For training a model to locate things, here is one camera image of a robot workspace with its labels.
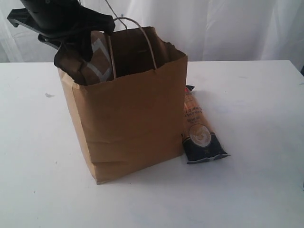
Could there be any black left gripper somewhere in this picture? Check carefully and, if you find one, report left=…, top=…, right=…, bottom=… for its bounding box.
left=7, top=0, right=114, bottom=61

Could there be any brown paper bag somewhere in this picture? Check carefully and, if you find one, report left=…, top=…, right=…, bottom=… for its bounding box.
left=56, top=25, right=188, bottom=184

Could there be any white backdrop curtain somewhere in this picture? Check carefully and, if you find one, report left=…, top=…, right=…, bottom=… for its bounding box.
left=0, top=0, right=304, bottom=63

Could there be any spaghetti pasta packet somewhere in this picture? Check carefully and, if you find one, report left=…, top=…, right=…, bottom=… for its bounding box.
left=182, top=85, right=229, bottom=164

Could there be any brown pouch with orange label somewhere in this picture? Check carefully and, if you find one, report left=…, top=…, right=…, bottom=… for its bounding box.
left=71, top=30, right=113, bottom=86

